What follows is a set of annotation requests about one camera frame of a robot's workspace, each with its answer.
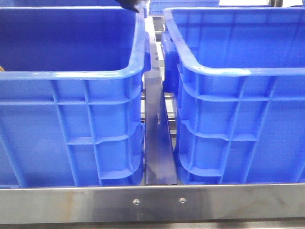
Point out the blue bin front right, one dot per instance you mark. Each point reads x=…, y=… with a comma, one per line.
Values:
x=240, y=100

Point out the blue bin front left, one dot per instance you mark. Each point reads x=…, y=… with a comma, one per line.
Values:
x=70, y=96

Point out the blue bin rear right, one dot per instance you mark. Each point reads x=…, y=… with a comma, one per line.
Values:
x=156, y=7

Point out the steel front shelf rail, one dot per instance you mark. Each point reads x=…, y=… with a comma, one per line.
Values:
x=151, y=203

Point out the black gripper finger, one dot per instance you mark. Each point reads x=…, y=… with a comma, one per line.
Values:
x=132, y=5

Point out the blue bin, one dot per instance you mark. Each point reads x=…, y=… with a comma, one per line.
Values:
x=156, y=7
x=70, y=96
x=240, y=100
x=57, y=3

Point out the blue bin rear left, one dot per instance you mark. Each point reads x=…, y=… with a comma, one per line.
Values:
x=57, y=3

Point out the dark metal divider rail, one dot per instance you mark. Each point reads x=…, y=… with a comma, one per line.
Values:
x=159, y=162

